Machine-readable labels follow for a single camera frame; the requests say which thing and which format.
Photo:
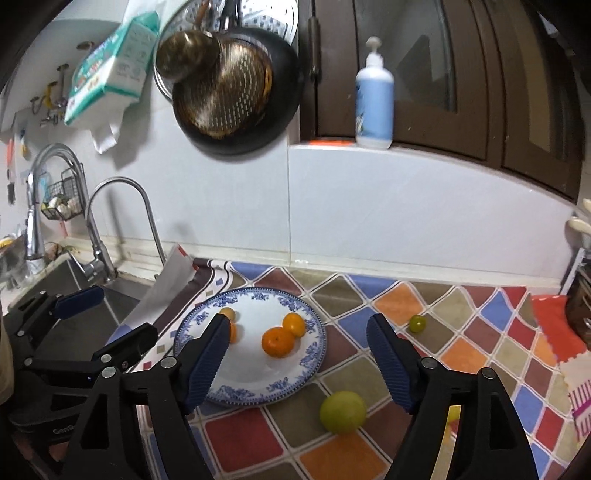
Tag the yellow fruit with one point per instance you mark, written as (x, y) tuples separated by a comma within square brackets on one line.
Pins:
[(454, 413)]

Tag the tissue paper pack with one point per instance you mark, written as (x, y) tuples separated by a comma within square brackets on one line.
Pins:
[(115, 64)]

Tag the brown wooden window frame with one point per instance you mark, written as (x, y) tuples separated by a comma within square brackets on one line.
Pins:
[(332, 69)]

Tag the steel sink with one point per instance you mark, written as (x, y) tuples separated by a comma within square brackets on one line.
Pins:
[(78, 330)]

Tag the large green citrus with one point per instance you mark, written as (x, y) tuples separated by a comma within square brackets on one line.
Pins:
[(344, 411)]

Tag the red cloth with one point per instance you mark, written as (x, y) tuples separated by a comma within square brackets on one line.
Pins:
[(551, 323)]

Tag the colourful checkered table mat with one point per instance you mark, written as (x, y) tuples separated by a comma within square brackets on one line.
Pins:
[(415, 295)]

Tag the large orange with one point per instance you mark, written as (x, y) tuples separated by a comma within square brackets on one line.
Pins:
[(277, 344)]

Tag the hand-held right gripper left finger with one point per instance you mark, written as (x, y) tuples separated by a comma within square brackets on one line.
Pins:
[(210, 362)]

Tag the steel steamer tray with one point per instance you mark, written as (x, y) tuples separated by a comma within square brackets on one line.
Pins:
[(270, 21)]

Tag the small yellow kumquat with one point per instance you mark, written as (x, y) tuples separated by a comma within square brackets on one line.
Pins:
[(227, 314)]

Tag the white pink striped cloth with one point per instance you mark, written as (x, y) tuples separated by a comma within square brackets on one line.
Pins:
[(579, 392)]

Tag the small green citrus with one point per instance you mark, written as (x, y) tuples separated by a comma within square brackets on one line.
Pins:
[(417, 324)]

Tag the black frying pan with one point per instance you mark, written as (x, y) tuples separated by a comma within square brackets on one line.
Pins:
[(286, 69)]

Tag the brass wall tap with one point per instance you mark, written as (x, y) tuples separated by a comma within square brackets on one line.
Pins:
[(51, 113)]

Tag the medium orange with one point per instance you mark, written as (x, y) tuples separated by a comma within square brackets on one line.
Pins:
[(295, 323)]

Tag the bronze ladle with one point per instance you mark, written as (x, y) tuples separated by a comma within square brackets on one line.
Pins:
[(187, 55)]

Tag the red hanging utensil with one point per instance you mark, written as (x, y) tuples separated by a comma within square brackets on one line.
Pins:
[(10, 175)]

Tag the metal wall hook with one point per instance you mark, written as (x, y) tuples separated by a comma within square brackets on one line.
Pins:
[(62, 74), (86, 45)]

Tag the white blue pump bottle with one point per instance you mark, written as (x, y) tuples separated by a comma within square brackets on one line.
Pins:
[(374, 101)]

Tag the chrome pull-down faucet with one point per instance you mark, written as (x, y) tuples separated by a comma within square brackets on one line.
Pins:
[(55, 154)]

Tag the blue patterned white plate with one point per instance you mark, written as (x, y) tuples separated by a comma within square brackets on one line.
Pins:
[(258, 371)]

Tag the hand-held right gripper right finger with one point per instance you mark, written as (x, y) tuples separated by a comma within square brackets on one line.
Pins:
[(392, 364)]

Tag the small orange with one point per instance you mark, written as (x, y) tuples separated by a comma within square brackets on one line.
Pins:
[(233, 333)]

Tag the dark brown container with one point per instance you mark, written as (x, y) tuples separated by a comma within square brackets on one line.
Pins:
[(581, 309)]

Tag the metal dish rack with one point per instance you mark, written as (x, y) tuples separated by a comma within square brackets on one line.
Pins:
[(11, 258)]

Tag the bronze perforated skimmer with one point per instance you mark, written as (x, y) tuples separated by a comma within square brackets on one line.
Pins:
[(231, 92)]

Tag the chrome gooseneck faucet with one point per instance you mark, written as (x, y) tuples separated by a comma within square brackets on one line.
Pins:
[(117, 182)]

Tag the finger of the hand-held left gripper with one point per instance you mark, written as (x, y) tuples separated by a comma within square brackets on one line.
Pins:
[(81, 301), (131, 344)]

